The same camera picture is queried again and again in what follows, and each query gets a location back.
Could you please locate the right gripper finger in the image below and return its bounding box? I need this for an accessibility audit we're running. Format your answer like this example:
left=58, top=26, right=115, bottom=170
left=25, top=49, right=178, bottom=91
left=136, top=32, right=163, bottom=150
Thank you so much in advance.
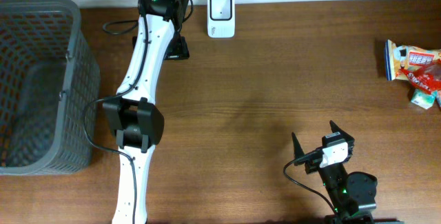
left=291, top=132, right=305, bottom=159
left=329, top=120, right=342, bottom=134

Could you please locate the teal tissue pack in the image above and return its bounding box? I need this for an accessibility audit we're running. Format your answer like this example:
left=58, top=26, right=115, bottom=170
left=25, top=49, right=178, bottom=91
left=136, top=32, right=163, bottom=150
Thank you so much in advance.
left=411, top=89, right=437, bottom=110

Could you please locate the yellow wet wipes pack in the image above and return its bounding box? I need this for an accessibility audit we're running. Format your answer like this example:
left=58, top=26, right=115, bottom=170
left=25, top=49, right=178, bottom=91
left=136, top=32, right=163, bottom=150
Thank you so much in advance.
left=384, top=40, right=440, bottom=81

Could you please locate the red snack bag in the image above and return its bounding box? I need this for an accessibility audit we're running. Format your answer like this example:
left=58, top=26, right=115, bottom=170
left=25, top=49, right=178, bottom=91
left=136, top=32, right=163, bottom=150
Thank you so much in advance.
left=400, top=60, right=440, bottom=94

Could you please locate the orange tissue pack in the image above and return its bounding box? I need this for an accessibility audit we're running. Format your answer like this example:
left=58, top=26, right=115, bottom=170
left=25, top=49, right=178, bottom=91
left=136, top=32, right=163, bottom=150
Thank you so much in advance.
left=436, top=90, right=441, bottom=108

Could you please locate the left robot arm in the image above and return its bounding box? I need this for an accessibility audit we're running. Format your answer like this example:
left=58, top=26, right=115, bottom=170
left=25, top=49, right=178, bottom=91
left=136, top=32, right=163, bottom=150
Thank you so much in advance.
left=103, top=0, right=193, bottom=223

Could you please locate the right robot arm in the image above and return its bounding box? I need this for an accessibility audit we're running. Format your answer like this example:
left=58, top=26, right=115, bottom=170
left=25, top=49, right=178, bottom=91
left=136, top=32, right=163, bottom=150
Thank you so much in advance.
left=283, top=121, right=378, bottom=223

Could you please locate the white barcode scanner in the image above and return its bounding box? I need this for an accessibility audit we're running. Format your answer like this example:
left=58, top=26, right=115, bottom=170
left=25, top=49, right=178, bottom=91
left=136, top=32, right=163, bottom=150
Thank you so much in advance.
left=207, top=0, right=236, bottom=39

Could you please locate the grey plastic mesh basket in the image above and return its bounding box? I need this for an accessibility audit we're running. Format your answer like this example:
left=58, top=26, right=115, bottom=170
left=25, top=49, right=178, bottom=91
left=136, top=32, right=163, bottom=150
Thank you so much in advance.
left=1, top=0, right=101, bottom=176

